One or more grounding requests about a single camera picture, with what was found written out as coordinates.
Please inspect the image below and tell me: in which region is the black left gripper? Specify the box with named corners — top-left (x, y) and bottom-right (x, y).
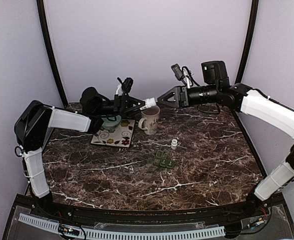
top-left (95, 94), bottom-right (148, 118)

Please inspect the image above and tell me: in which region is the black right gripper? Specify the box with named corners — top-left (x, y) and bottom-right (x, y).
top-left (158, 83), bottom-right (220, 109)

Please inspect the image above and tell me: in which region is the white pill bottle orange label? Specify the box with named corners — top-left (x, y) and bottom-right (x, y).
top-left (140, 97), bottom-right (157, 111)

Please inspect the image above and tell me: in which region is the green weekly pill organizer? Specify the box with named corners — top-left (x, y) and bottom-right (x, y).
top-left (153, 150), bottom-right (174, 169)

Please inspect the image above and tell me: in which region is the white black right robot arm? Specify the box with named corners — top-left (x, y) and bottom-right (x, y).
top-left (157, 60), bottom-right (294, 217)

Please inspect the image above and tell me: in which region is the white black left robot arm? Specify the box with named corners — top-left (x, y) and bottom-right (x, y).
top-left (14, 87), bottom-right (154, 199)

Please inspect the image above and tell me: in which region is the beige printed ceramic mug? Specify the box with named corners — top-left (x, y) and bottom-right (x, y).
top-left (138, 106), bottom-right (160, 135)

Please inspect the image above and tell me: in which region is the floral square ceramic plate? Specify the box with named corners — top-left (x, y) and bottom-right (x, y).
top-left (90, 118), bottom-right (136, 148)

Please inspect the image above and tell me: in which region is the small white pill bottle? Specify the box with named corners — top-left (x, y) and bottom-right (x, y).
top-left (170, 138), bottom-right (178, 150)

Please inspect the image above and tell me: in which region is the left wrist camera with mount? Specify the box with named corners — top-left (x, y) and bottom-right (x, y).
top-left (115, 77), bottom-right (134, 96)

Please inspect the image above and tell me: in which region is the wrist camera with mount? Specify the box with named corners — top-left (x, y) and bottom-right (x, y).
top-left (115, 77), bottom-right (134, 96)
top-left (171, 63), bottom-right (197, 88)

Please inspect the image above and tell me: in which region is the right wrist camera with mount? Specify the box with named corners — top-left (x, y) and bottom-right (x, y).
top-left (171, 63), bottom-right (197, 88)

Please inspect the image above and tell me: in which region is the black right frame post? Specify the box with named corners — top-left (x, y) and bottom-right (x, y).
top-left (234, 0), bottom-right (259, 86)

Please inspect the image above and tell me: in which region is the black frame post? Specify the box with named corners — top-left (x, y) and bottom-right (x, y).
top-left (234, 0), bottom-right (259, 86)
top-left (36, 0), bottom-right (69, 108)

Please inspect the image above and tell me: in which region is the black left frame post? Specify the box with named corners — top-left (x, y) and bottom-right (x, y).
top-left (36, 0), bottom-right (69, 108)

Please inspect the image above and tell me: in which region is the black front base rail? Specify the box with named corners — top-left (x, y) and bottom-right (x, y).
top-left (14, 194), bottom-right (282, 227)

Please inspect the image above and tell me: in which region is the white slotted cable duct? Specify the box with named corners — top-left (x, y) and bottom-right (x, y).
top-left (18, 213), bottom-right (226, 240)

